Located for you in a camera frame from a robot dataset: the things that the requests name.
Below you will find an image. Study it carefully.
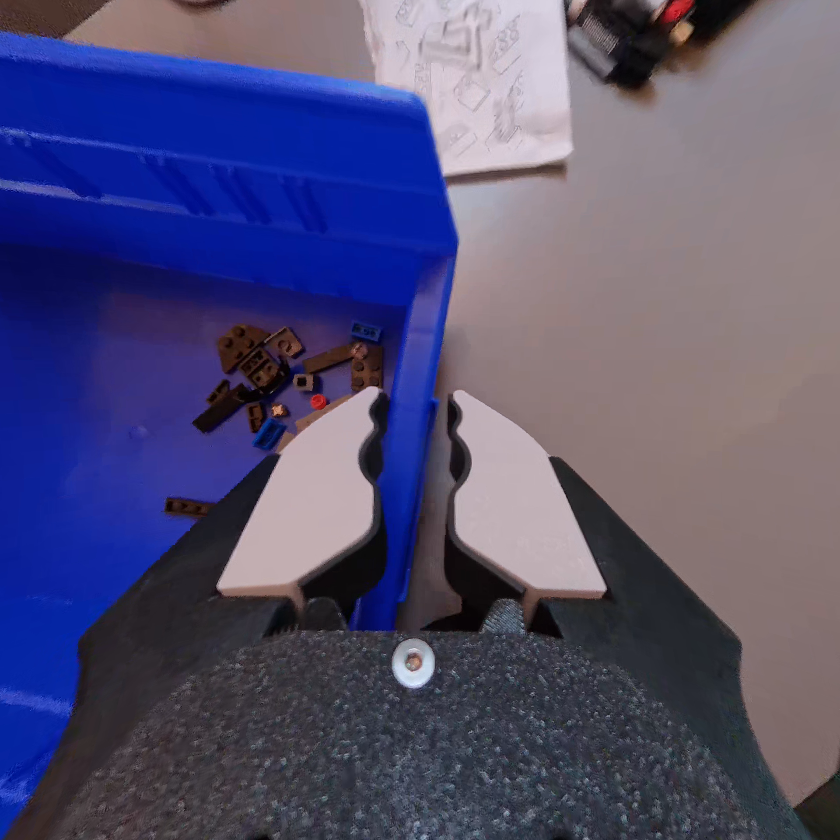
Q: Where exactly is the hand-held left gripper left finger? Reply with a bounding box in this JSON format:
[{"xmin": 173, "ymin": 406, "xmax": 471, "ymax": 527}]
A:
[{"xmin": 215, "ymin": 386, "xmax": 388, "ymax": 621}]

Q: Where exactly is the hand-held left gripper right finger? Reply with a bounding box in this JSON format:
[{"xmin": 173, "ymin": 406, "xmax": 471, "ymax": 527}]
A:
[{"xmin": 445, "ymin": 390, "xmax": 608, "ymax": 632}]

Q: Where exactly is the pile of dark lego pieces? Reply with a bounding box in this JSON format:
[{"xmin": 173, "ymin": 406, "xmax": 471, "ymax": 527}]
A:
[{"xmin": 164, "ymin": 322, "xmax": 388, "ymax": 521}]

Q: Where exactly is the blue plastic bin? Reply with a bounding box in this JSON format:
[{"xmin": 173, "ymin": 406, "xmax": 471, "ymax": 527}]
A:
[{"xmin": 0, "ymin": 31, "xmax": 460, "ymax": 815}]

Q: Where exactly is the numbered white paper bag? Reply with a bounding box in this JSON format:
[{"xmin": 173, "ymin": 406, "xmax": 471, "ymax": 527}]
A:
[{"xmin": 357, "ymin": 0, "xmax": 574, "ymax": 178}]

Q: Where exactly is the black lego car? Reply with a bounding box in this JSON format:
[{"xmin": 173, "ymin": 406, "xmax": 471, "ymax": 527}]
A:
[{"xmin": 566, "ymin": 0, "xmax": 756, "ymax": 89}]

